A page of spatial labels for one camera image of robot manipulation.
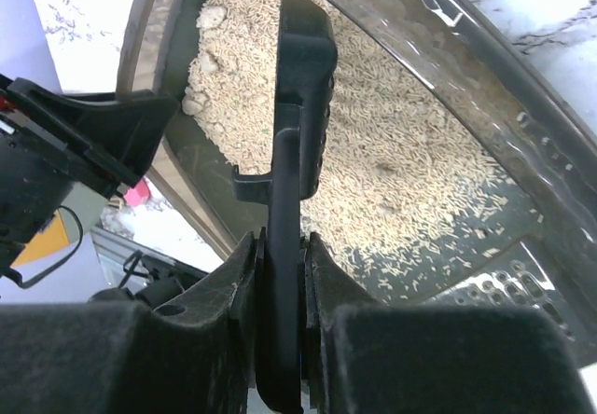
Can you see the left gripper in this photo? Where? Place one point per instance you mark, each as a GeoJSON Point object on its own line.
{"type": "Point", "coordinates": [50, 142]}

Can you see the black litter scoop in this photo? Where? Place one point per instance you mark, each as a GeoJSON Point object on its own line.
{"type": "Point", "coordinates": [305, 63]}

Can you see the small pink object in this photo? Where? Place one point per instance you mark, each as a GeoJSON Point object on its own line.
{"type": "Point", "coordinates": [138, 195]}

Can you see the dark grey litter box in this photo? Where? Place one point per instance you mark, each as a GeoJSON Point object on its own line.
{"type": "Point", "coordinates": [538, 251]}

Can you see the beige cat litter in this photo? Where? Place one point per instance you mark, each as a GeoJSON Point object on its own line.
{"type": "Point", "coordinates": [405, 188]}

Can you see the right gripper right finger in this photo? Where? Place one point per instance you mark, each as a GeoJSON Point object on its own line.
{"type": "Point", "coordinates": [365, 357]}

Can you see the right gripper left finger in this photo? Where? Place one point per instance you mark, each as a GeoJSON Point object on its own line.
{"type": "Point", "coordinates": [191, 355]}

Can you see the cream cylinder with orange lid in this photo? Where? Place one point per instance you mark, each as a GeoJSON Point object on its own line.
{"type": "Point", "coordinates": [61, 231]}

